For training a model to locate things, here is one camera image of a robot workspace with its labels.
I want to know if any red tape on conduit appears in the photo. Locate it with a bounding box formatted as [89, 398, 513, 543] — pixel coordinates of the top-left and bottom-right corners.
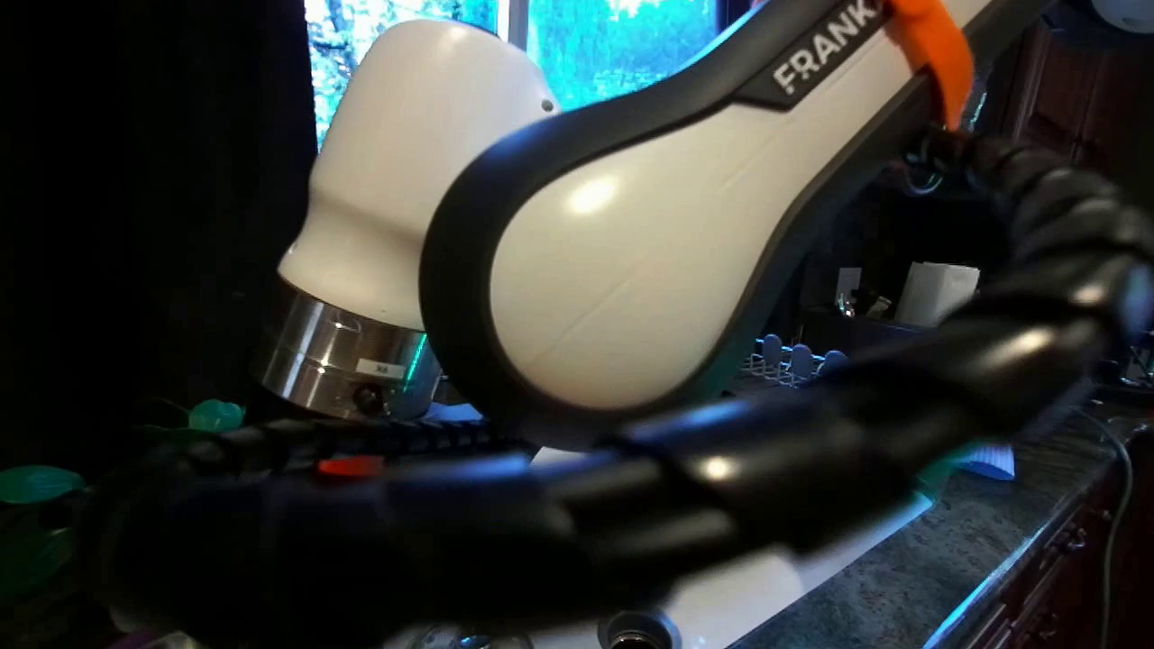
[315, 450, 390, 486]

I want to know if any window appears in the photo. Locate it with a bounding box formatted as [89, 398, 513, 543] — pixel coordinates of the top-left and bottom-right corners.
[303, 0, 773, 151]

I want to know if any steel sink drain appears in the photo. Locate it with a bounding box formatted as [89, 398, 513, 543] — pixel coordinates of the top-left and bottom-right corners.
[594, 610, 684, 649]

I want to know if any white container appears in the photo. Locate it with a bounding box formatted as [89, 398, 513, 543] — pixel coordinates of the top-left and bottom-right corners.
[898, 260, 983, 333]

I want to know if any green round object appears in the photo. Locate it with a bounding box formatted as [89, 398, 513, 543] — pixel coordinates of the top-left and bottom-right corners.
[185, 398, 250, 439]
[0, 463, 87, 508]

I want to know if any black corrugated cable conduit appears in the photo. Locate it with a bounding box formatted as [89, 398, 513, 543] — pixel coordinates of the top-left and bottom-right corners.
[94, 130, 1154, 630]

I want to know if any orange cable strap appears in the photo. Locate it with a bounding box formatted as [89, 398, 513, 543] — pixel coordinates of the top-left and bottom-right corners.
[879, 0, 982, 133]

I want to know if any thin black cable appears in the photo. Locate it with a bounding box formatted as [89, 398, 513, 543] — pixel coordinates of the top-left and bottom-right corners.
[1094, 430, 1141, 649]

